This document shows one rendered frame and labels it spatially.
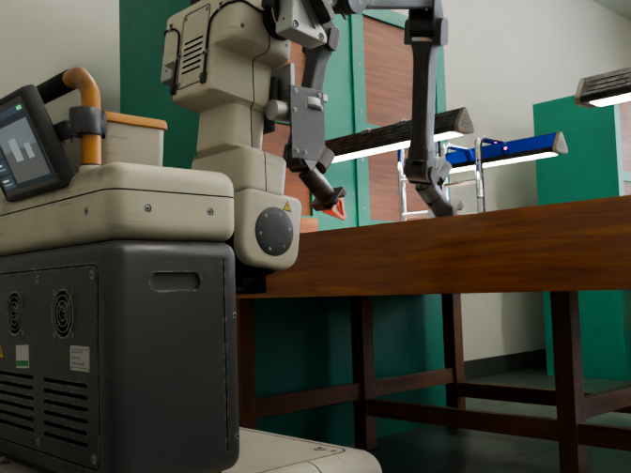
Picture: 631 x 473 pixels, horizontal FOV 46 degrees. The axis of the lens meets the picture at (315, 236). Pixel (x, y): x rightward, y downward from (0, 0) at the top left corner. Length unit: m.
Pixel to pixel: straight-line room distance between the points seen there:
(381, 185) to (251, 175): 1.59
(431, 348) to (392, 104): 1.07
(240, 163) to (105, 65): 1.83
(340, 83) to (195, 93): 1.45
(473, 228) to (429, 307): 1.58
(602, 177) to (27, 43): 3.36
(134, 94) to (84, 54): 0.45
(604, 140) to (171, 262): 3.95
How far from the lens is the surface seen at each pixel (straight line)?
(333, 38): 2.21
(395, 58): 3.29
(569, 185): 4.97
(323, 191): 2.14
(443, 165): 2.10
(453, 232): 1.77
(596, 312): 4.88
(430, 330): 3.29
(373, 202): 3.02
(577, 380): 2.30
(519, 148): 2.70
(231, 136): 1.58
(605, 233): 1.58
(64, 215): 1.31
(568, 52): 6.45
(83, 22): 3.32
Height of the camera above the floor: 0.60
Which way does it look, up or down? 4 degrees up
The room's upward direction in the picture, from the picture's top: 2 degrees counter-clockwise
